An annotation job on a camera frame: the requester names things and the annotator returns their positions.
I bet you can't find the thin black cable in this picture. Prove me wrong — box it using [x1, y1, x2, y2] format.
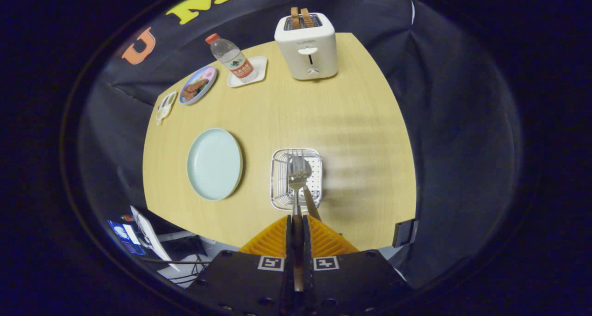
[148, 259, 210, 266]

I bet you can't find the white square coaster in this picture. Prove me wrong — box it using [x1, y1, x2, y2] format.
[227, 56, 268, 88]

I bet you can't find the light green plate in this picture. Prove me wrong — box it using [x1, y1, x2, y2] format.
[186, 128, 244, 201]

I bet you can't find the clear water bottle red cap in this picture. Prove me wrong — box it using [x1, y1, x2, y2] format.
[205, 33, 259, 83]

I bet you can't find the white toaster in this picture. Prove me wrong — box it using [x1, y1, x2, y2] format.
[274, 13, 339, 81]

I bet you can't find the white board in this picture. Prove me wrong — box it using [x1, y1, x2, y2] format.
[129, 206, 180, 271]

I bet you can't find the metal wire basket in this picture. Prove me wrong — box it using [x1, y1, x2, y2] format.
[270, 148, 323, 211]

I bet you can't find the small white divided dish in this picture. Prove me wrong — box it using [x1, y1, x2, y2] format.
[155, 91, 178, 125]

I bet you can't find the lit blue screen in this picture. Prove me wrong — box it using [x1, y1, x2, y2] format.
[107, 220, 148, 256]

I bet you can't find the black backdrop cloth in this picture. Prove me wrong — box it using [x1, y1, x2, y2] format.
[76, 0, 525, 289]

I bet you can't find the printed round plate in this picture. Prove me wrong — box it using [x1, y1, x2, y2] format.
[179, 65, 218, 105]

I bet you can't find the metal fork wooden handle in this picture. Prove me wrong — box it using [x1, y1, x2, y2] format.
[288, 155, 311, 292]

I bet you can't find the black table clamp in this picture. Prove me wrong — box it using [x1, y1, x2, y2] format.
[392, 219, 419, 248]

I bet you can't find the metal spoon wooden handle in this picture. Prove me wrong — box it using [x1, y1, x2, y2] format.
[291, 155, 322, 223]

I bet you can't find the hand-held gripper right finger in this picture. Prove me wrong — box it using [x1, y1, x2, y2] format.
[303, 214, 413, 316]

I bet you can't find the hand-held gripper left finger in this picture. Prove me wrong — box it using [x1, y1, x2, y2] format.
[185, 214, 296, 316]

